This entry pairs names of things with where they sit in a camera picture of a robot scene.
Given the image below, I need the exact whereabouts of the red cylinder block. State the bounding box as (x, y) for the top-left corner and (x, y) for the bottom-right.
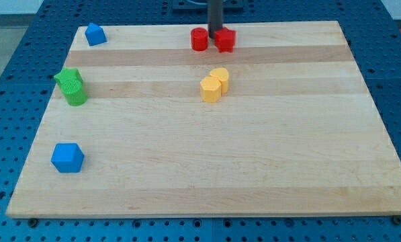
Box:
(190, 28), (208, 51)

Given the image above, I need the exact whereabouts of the yellow hexagon block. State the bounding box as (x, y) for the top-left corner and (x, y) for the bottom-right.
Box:
(200, 77), (222, 103)

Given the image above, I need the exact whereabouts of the yellow heart block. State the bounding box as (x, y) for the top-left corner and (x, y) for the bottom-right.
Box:
(210, 67), (230, 93)

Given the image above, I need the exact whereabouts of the wooden board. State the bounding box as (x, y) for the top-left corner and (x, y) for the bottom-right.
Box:
(6, 21), (401, 219)

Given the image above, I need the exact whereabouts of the red star block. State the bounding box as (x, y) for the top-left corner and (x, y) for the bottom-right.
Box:
(214, 28), (236, 52)

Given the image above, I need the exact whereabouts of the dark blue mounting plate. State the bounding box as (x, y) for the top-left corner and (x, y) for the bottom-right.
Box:
(171, 0), (244, 13)

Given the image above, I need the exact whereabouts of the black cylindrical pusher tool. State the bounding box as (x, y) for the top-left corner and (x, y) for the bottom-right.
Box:
(207, 0), (223, 39)

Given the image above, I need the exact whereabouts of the green cylinder block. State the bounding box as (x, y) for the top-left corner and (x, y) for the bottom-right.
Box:
(60, 79), (87, 106)

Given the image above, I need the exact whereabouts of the blue pentagon block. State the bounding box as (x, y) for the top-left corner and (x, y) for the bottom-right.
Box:
(85, 23), (107, 46)

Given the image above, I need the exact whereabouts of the blue cube block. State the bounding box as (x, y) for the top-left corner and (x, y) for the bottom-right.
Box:
(50, 143), (85, 173)

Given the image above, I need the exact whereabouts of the green star block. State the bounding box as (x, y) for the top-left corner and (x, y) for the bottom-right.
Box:
(54, 67), (83, 86)

